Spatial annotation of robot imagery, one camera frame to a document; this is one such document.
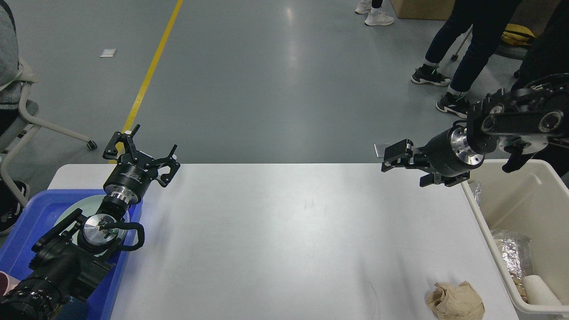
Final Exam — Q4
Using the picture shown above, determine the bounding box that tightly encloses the left grey office chair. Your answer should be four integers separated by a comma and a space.
1, 57, 97, 208

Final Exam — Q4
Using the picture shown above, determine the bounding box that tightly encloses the brown paper bag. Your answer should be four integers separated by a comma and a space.
425, 281, 485, 320

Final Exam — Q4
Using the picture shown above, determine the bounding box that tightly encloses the person with black sneakers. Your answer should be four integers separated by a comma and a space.
411, 0, 520, 118

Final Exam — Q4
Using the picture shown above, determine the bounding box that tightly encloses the yellow bag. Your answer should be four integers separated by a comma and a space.
501, 24, 537, 47

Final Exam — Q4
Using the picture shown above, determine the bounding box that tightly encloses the seated person grey sweater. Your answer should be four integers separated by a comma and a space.
0, 0, 23, 236

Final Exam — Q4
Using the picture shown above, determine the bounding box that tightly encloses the pink mug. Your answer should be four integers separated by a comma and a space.
0, 271, 20, 296

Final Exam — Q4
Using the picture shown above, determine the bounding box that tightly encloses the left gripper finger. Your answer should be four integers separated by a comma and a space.
102, 124, 140, 165
144, 144, 180, 187

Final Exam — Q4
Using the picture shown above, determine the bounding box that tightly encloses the person with white shoes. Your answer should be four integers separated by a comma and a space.
354, 0, 394, 27

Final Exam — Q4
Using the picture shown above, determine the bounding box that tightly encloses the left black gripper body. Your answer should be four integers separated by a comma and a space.
103, 153, 156, 208

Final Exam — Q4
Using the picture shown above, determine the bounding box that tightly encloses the cardboard box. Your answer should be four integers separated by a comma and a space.
391, 0, 455, 20

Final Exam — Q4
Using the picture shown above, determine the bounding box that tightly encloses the blue plastic tray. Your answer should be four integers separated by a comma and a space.
1, 190, 142, 320

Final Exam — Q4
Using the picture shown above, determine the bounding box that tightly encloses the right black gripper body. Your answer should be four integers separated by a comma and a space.
414, 126, 485, 187

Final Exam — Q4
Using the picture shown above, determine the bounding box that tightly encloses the white paper cup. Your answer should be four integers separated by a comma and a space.
521, 275, 562, 306

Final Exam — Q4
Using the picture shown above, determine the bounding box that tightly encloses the person with beige sneakers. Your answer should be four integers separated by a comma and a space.
511, 0, 569, 90

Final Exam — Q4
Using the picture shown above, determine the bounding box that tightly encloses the left floor plate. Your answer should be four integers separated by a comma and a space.
374, 143, 386, 159

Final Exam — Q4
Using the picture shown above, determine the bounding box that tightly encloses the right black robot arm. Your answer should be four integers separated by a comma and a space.
374, 73, 568, 187

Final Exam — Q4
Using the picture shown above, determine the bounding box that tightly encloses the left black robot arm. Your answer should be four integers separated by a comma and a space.
1, 125, 180, 320

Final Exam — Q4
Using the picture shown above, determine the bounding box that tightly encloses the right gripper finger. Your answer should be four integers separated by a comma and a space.
383, 139, 418, 163
381, 161, 429, 172

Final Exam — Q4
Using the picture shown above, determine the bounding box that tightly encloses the green plate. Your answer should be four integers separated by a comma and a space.
54, 195, 130, 256

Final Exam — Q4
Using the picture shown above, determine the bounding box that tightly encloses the foil tray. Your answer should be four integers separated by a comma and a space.
490, 229, 535, 280
468, 181, 482, 207

